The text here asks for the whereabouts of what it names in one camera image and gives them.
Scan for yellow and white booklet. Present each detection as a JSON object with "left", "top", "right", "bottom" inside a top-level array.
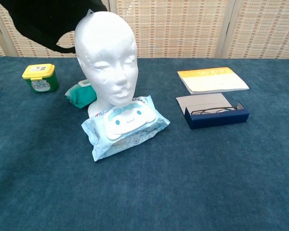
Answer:
[{"left": 177, "top": 66, "right": 250, "bottom": 95}]

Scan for navy blue glasses case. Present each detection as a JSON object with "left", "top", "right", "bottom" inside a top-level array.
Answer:
[{"left": 175, "top": 93, "right": 250, "bottom": 130}]

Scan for green wet wipes pack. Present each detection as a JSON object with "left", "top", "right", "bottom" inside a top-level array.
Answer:
[{"left": 62, "top": 80, "right": 98, "bottom": 110}]

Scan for green tub with yellow lid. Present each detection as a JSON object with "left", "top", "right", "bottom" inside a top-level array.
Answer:
[{"left": 22, "top": 63, "right": 59, "bottom": 94}]

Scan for white foam mannequin head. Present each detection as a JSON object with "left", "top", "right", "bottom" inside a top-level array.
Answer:
[{"left": 74, "top": 10, "right": 139, "bottom": 116}]

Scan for black rimmed eyeglasses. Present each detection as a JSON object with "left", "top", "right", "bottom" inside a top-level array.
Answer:
[{"left": 191, "top": 105, "right": 238, "bottom": 116}]

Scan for black baseball cap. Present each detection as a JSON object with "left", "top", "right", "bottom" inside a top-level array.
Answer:
[{"left": 0, "top": 0, "right": 109, "bottom": 54}]

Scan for woven bamboo folding screen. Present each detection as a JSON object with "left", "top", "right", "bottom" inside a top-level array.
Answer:
[{"left": 0, "top": 0, "right": 289, "bottom": 60}]

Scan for light blue cartoon wipes pack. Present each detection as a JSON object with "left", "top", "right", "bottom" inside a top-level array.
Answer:
[{"left": 81, "top": 95, "right": 171, "bottom": 162}]

